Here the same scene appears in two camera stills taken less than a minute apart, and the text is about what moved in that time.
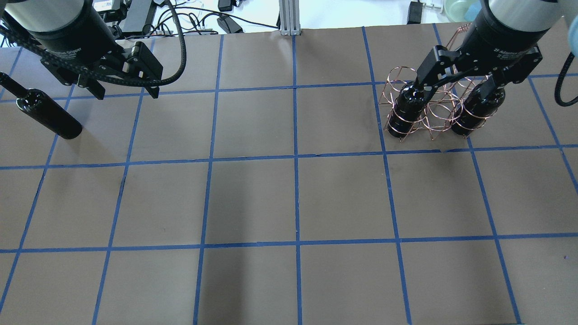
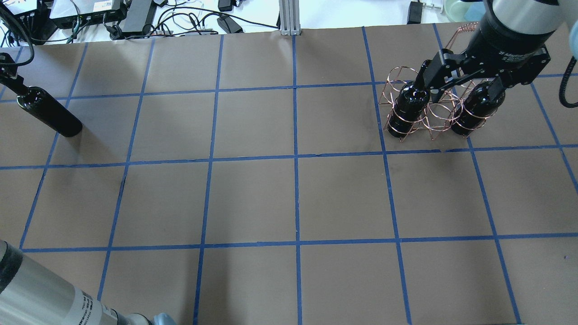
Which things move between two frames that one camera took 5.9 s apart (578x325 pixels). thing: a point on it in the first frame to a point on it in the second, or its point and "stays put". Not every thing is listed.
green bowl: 461,11 stays put
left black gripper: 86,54 to 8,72
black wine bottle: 42,109 stays put
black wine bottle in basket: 410,102 stays put
